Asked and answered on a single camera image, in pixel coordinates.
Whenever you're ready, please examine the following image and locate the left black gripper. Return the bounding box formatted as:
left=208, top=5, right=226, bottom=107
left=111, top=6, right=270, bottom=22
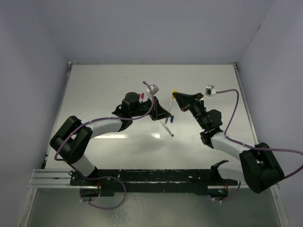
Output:
left=130, top=96, right=171, bottom=121

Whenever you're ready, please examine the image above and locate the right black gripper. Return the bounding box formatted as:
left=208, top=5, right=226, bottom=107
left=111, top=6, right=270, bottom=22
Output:
left=173, top=92, right=207, bottom=130

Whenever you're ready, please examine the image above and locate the yellow marker pen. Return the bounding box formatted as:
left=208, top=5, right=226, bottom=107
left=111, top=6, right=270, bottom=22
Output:
left=165, top=89, right=177, bottom=124

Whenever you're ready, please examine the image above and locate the blue marker pen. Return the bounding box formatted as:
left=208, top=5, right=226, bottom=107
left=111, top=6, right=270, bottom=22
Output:
left=160, top=121, right=174, bottom=137

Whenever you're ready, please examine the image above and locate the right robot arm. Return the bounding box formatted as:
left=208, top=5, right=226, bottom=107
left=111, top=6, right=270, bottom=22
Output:
left=172, top=92, right=285, bottom=193

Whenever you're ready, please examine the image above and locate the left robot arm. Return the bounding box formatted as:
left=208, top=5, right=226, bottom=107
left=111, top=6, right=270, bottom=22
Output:
left=50, top=92, right=171, bottom=185

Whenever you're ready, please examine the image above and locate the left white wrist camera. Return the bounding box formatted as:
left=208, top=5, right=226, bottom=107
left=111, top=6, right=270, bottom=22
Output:
left=146, top=84, right=159, bottom=100

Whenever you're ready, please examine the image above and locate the black base frame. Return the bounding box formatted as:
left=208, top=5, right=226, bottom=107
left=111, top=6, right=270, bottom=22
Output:
left=69, top=160, right=238, bottom=198

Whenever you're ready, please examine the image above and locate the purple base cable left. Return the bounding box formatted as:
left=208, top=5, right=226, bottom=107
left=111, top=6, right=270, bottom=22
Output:
left=79, top=175, right=128, bottom=210

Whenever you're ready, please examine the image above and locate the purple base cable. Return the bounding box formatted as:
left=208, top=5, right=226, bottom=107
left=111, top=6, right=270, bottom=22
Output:
left=79, top=175, right=128, bottom=210
left=212, top=181, right=241, bottom=204

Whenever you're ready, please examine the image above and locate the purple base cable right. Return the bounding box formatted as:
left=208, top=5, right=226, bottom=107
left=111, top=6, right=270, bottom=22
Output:
left=212, top=181, right=241, bottom=204

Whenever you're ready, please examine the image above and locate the aluminium rail right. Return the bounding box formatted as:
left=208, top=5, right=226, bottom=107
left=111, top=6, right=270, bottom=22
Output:
left=232, top=62, right=281, bottom=190

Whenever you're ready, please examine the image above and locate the aluminium rail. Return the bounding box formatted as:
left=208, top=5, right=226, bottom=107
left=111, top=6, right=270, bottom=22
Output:
left=232, top=62, right=281, bottom=190
left=28, top=169, right=74, bottom=189

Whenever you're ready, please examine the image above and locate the aluminium rail front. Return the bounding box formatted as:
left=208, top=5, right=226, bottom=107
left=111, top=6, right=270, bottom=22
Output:
left=28, top=169, right=74, bottom=189

